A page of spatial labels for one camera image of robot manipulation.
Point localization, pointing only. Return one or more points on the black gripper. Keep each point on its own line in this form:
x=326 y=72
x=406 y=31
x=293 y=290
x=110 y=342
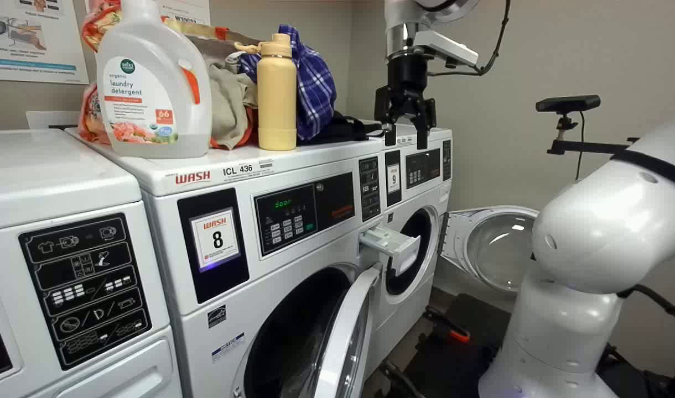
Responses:
x=403 y=95

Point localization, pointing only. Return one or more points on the blue plaid trousers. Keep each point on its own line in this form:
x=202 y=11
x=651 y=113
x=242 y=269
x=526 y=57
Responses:
x=316 y=87

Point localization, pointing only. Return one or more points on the yellow water bottle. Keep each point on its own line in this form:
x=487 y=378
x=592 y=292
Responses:
x=278 y=93

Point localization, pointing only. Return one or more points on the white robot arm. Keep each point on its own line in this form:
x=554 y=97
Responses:
x=592 y=243

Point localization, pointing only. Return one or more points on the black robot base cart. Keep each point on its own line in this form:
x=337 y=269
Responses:
x=445 y=365

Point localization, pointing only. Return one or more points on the white washing machine far side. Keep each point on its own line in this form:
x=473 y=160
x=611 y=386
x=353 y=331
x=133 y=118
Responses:
x=418 y=185

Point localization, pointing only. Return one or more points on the white washing machine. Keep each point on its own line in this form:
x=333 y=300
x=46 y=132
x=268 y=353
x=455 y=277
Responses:
x=257 y=253
x=418 y=185

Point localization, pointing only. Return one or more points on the beige cloth in bag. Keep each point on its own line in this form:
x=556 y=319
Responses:
x=234 y=103

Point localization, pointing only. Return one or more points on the middle white washing machine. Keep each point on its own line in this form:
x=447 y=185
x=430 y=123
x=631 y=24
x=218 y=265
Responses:
x=257 y=253

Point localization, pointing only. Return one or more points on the white washing machine number nine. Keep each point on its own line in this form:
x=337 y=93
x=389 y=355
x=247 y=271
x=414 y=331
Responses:
x=83 y=311

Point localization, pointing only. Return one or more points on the black clothes pile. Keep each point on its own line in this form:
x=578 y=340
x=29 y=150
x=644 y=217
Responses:
x=343 y=129

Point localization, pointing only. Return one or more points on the open detergent drawer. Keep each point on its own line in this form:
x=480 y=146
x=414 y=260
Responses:
x=394 y=243

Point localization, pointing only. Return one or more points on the far washer open door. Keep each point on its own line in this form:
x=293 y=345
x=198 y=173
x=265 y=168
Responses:
x=489 y=243

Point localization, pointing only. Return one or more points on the white detergent jug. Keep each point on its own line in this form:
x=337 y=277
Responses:
x=154 y=87

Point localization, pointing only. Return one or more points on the middle washer round door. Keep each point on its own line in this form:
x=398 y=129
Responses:
x=341 y=373

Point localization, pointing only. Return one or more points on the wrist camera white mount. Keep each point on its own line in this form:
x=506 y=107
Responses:
x=411 y=36

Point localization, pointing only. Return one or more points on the black camera on stand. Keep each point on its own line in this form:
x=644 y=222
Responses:
x=571 y=115

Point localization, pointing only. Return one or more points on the wall instruction poster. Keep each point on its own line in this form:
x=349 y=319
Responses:
x=40 y=42

